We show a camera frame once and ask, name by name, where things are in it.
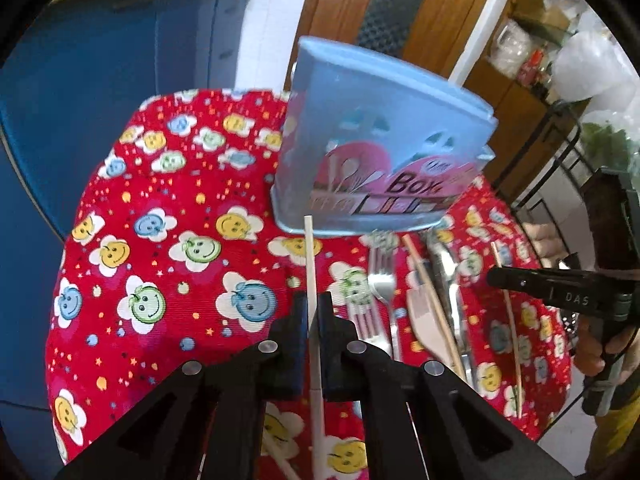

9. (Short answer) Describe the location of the right hand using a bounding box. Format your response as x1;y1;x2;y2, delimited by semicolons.
574;315;639;385

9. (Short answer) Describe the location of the green leafy vegetables bag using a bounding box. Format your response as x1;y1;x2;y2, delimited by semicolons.
580;110;639;191

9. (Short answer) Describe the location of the wooden door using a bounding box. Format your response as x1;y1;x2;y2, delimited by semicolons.
295;0;486;77

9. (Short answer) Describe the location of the red smiley flower tablecloth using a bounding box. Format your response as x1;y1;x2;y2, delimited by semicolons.
46;89;570;463

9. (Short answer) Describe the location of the silver fork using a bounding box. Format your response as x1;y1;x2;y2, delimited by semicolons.
346;300;393;356
368;245;402;361

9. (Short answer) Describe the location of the blue plastic utensil box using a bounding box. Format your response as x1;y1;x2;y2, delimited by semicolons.
271;37;498;236

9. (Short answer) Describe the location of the silver spoon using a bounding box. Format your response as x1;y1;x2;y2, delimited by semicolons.
425;228;476;388

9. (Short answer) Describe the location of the black wire rack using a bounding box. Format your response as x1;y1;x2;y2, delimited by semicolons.
512;101;594;270

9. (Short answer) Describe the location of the white plastic bag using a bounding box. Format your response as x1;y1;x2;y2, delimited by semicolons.
552;8;639;112

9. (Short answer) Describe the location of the wooden shelf unit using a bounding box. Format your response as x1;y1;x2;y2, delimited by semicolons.
465;0;586;202

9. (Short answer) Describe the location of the thin wooden chopstick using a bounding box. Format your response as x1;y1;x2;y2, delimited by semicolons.
490;242;523;419

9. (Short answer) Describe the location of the blue kitchen counter cabinet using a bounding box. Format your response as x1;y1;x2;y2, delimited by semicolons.
1;0;248;479

